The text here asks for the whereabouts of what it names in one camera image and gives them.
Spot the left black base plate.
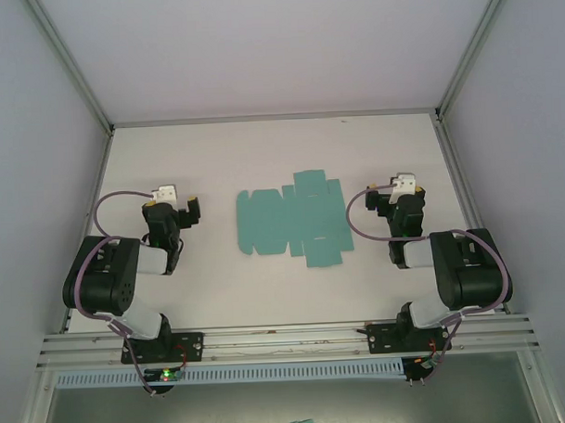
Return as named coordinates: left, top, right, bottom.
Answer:
left=119, top=330, right=207, bottom=367

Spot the teal paper box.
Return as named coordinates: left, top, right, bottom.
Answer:
left=234, top=167, right=357, bottom=274

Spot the aluminium frame crossbar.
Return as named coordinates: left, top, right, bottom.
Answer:
left=109, top=106, right=442, bottom=131

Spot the purple cable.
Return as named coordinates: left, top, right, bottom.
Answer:
left=71, top=188, right=162, bottom=401
left=344, top=177, right=515, bottom=387

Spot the circuit board with green light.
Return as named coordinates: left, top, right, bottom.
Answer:
left=143, top=367, right=186, bottom=385

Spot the aluminium lower frame leg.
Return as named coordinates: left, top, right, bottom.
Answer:
left=15, top=367, right=58, bottom=423
left=516, top=349, right=565, bottom=423

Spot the aluminium mounting rail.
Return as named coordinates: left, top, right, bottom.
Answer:
left=34, top=312, right=543, bottom=372

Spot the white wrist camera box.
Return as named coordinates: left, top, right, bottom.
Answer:
left=150, top=183, right=180, bottom=204
left=386, top=171, right=419, bottom=207

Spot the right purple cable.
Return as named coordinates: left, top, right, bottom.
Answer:
left=344, top=177, right=515, bottom=387

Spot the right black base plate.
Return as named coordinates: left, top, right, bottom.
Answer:
left=366, top=318, right=452, bottom=357

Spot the small circuit board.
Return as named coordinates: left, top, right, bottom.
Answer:
left=404, top=353, right=443, bottom=371

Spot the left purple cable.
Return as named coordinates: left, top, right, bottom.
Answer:
left=71, top=188, right=162, bottom=401

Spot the aluminium frame post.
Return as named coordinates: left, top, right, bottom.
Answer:
left=25, top=0, right=117, bottom=136
left=430, top=0, right=520, bottom=122

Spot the white slotted cable duct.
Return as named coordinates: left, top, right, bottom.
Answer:
left=52, top=357, right=406, bottom=392

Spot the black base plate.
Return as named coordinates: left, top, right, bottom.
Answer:
left=366, top=318, right=452, bottom=357
left=119, top=330, right=207, bottom=367

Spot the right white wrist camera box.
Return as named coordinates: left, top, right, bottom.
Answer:
left=386, top=171, right=419, bottom=207

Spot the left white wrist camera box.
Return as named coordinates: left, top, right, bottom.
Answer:
left=150, top=183, right=180, bottom=204

